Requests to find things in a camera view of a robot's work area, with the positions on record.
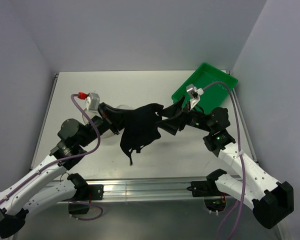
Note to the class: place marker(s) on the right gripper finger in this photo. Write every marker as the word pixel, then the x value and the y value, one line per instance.
pixel 172 110
pixel 172 125

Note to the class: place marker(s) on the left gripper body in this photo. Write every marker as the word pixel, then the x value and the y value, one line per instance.
pixel 113 126

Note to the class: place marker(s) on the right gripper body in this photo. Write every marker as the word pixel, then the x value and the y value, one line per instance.
pixel 194 118

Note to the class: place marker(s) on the black bra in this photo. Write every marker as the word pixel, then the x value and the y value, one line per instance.
pixel 140 128

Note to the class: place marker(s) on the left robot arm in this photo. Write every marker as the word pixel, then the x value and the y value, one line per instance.
pixel 27 196

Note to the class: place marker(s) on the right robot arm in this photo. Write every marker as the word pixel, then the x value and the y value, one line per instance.
pixel 269 199

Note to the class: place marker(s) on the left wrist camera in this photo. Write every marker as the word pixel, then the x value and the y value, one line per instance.
pixel 92 102

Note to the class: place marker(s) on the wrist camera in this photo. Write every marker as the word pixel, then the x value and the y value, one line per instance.
pixel 194 94
pixel 92 102

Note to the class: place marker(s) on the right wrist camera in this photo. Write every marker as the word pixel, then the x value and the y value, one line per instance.
pixel 194 94

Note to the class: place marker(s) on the aluminium frame rail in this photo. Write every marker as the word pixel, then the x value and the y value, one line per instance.
pixel 152 189

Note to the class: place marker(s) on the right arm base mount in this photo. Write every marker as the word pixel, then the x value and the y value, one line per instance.
pixel 214 199

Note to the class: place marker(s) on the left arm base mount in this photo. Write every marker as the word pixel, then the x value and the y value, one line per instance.
pixel 82 201

